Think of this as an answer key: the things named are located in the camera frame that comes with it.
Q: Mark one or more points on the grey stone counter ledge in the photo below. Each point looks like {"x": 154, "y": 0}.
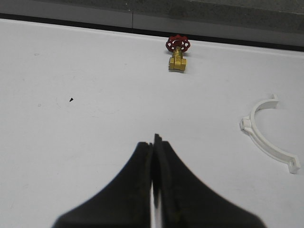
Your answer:
{"x": 269, "y": 21}

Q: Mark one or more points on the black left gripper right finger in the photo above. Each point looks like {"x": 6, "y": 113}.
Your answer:
{"x": 186, "y": 202}

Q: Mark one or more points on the brass valve red handwheel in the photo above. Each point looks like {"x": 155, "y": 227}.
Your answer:
{"x": 177, "y": 45}

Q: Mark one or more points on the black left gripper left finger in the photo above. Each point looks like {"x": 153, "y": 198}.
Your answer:
{"x": 123, "y": 203}

